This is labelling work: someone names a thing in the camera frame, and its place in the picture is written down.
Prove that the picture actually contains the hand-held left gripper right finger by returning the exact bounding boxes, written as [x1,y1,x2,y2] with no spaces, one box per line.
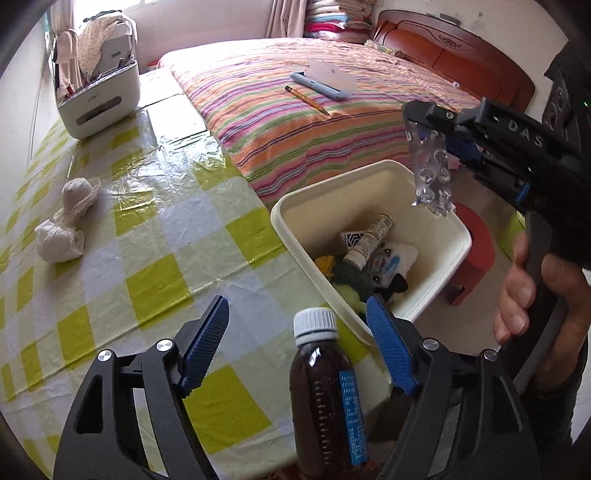
[366,294,542,480]

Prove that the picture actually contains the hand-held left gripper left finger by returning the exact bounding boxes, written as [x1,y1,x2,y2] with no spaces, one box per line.
[53,295,230,480]

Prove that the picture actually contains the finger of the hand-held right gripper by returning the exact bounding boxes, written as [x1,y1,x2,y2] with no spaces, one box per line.
[402,99,482,136]
[445,135,522,195]

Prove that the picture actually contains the silver blister pack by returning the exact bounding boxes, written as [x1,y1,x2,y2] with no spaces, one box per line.
[405,121,455,217]

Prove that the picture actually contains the green plush toy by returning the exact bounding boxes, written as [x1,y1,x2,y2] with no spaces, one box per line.
[330,258,384,315]

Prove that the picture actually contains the brown bottle white cap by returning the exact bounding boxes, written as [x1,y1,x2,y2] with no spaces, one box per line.
[289,308,370,480]

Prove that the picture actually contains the colourful white plush toy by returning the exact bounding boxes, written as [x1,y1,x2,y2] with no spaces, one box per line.
[369,242,419,289]

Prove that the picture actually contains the white labelled bottle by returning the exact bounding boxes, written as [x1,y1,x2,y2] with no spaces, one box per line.
[344,213,394,268]

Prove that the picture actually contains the white plastic bin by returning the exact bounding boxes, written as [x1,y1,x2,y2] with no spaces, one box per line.
[270,160,472,393]

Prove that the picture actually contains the person's right forearm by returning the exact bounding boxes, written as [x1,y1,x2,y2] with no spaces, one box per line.
[517,360,589,480]

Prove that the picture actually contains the person's right hand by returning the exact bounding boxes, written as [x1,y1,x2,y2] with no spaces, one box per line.
[493,230,591,393]

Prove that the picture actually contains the wooden headboard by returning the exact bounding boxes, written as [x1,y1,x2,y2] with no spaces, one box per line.
[372,10,536,112]

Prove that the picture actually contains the green plastic object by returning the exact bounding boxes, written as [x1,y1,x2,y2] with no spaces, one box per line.
[499,215,527,259]

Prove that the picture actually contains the red plastic stool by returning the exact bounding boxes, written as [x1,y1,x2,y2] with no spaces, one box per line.
[445,203,496,306]

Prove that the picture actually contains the floral pillow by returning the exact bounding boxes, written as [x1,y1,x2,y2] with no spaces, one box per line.
[365,39,402,56]

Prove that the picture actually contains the blue notebook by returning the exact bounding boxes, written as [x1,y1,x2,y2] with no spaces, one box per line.
[289,71,350,100]

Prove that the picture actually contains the yellow pencil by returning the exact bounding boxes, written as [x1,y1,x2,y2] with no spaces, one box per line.
[284,85,331,116]

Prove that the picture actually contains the stack of folded quilts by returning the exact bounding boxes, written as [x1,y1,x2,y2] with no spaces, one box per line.
[302,0,377,44]

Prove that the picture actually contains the bed with striped sheet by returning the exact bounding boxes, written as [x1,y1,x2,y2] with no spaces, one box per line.
[157,36,483,201]

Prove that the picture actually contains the white crumpled cloth ball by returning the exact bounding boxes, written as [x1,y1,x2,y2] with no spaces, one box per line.
[36,217,86,264]

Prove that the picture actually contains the pink curtain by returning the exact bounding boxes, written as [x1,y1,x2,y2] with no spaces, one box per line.
[268,0,308,40]
[48,0,75,38]

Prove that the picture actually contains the white lace cloth bundle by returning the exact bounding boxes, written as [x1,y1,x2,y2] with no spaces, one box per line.
[62,178,101,217]

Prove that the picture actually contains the white desk organizer box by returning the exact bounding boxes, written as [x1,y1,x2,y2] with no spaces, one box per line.
[54,55,140,140]

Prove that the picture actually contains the white washing machine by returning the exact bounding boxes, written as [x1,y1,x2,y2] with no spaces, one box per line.
[99,21,139,65]

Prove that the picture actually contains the pale hanging garments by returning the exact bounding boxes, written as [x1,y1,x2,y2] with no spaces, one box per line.
[51,28,81,90]

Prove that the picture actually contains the spotted white cloth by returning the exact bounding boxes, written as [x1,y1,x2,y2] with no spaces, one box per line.
[76,14,134,72]

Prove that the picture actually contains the white wall cable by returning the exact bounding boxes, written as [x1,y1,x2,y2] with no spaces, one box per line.
[28,46,52,160]

